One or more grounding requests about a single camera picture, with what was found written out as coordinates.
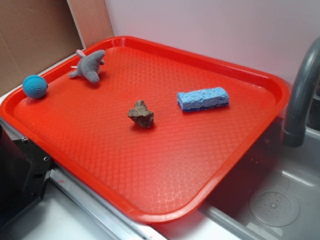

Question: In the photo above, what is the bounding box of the grey plush shark toy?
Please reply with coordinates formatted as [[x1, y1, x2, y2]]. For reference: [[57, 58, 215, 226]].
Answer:
[[68, 49, 106, 84]]

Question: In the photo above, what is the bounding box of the grey plastic sink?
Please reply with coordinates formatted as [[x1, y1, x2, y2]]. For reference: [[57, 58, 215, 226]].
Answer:
[[154, 117, 320, 240]]

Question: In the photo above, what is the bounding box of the blue knitted ball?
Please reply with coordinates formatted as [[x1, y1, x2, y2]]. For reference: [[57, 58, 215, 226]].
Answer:
[[22, 75, 49, 99]]

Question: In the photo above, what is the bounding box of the red plastic tray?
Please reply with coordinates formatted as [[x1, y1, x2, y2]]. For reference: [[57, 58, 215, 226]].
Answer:
[[0, 36, 290, 224]]

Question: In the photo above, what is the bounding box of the blue sponge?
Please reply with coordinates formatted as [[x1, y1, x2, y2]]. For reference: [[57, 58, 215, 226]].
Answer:
[[176, 87, 230, 112]]

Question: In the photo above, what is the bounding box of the grey faucet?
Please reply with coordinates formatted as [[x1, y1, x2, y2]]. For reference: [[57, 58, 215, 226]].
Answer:
[[281, 38, 320, 148]]

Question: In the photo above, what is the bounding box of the brown rock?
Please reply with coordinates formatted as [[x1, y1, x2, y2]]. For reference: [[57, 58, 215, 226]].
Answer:
[[127, 100, 155, 128]]

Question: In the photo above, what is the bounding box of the brown cardboard panel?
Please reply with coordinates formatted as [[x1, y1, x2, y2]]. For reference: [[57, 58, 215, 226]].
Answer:
[[0, 0, 114, 96]]

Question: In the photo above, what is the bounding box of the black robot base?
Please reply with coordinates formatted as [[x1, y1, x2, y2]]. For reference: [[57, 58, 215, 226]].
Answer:
[[0, 127, 53, 229]]

